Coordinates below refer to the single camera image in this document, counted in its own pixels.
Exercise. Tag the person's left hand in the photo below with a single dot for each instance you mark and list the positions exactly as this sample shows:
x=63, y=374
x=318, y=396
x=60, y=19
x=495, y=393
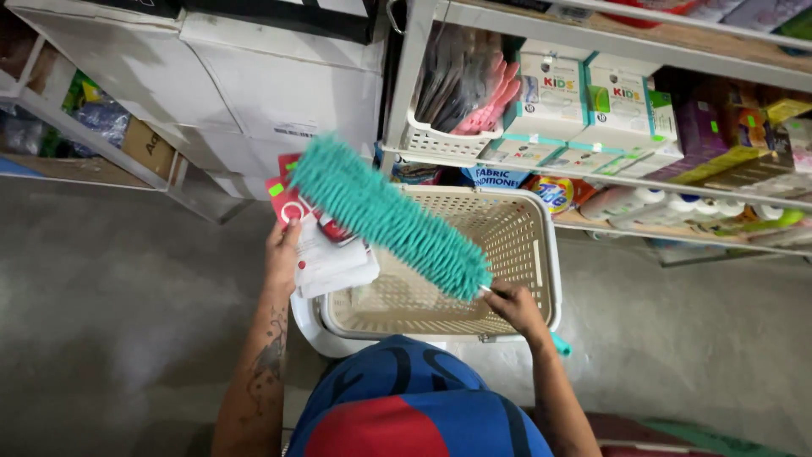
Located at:
x=281, y=254

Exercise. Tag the person's right hand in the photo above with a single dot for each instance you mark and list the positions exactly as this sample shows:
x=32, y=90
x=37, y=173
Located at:
x=520, y=312

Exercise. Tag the person's right fingers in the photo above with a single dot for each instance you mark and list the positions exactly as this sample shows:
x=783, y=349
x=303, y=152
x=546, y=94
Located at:
x=498, y=301

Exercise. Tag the teal chenille duster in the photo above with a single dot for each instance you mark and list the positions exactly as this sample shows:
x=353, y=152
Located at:
x=380, y=209

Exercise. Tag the stack of red white packets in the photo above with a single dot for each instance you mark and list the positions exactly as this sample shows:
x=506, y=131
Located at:
x=325, y=260

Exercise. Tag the beige plastic basket white rim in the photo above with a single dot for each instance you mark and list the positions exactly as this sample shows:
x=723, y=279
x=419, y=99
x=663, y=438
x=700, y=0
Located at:
x=511, y=235

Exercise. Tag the orange detergent packet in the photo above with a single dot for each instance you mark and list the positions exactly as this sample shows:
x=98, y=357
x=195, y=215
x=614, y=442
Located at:
x=558, y=193

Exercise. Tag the blue fabric conditioner bag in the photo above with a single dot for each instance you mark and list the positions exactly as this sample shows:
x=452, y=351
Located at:
x=495, y=177

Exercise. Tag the blue and red shirt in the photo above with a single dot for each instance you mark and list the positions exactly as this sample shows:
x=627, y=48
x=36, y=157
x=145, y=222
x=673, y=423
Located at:
x=412, y=412

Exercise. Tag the white slotted plastic bin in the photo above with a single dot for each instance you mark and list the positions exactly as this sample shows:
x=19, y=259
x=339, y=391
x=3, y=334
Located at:
x=444, y=145

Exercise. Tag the white teal product box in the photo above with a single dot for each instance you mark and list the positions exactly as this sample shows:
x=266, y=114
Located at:
x=618, y=105
x=550, y=95

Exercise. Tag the red and green mat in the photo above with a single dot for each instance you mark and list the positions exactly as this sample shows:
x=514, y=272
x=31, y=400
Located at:
x=666, y=438

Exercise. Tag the white metal shelf with goods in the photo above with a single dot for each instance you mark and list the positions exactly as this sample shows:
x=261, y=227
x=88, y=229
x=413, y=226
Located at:
x=698, y=171

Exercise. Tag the white carton with label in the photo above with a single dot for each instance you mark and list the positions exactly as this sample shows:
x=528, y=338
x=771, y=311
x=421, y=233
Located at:
x=285, y=89

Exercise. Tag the large white cardboard carton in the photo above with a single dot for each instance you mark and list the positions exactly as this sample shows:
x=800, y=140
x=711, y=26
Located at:
x=139, y=70

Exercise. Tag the low white shelf with goods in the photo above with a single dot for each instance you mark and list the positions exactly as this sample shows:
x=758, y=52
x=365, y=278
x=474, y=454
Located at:
x=82, y=133

